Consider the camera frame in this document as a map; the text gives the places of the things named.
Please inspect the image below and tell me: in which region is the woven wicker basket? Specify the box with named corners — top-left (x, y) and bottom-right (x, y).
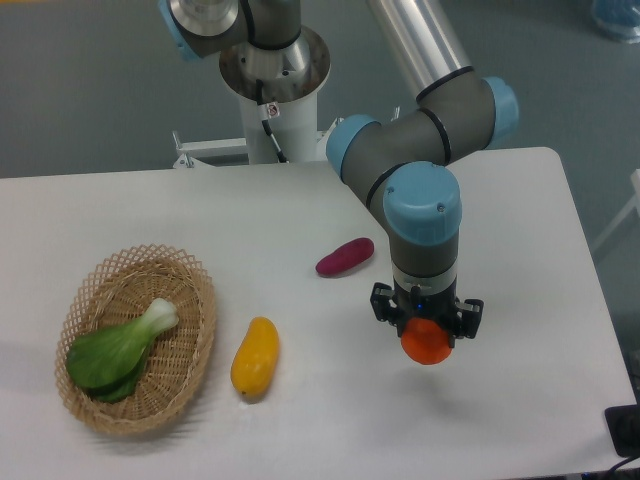
top-left (55, 245), bottom-right (215, 435)

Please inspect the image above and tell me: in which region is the purple sweet potato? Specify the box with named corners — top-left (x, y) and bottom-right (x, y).
top-left (315, 237), bottom-right (375, 277)

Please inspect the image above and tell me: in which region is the blue object top right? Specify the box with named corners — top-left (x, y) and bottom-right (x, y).
top-left (591, 0), bottom-right (639, 44)

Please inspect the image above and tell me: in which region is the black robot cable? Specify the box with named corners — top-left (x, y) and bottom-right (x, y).
top-left (255, 78), bottom-right (290, 164)

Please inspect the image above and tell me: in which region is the white frame at right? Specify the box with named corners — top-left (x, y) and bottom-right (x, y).
top-left (591, 169), bottom-right (639, 256)

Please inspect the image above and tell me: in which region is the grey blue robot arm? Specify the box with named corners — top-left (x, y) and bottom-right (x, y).
top-left (159, 1), bottom-right (519, 353)

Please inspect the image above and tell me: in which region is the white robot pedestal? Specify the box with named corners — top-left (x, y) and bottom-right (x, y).
top-left (173, 26), bottom-right (333, 168)

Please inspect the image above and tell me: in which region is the black device with cable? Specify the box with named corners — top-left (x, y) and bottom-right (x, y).
top-left (603, 405), bottom-right (639, 479)

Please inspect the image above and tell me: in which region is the green bok choy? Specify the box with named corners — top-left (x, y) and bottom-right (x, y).
top-left (65, 298), bottom-right (179, 403)

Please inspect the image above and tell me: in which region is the yellow mango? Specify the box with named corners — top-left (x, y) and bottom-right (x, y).
top-left (230, 317), bottom-right (280, 400)

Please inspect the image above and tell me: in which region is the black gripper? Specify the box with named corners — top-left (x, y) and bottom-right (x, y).
top-left (370, 277), bottom-right (484, 348)

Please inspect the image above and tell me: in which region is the orange fruit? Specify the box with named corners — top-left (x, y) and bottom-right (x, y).
top-left (400, 318), bottom-right (453, 365)

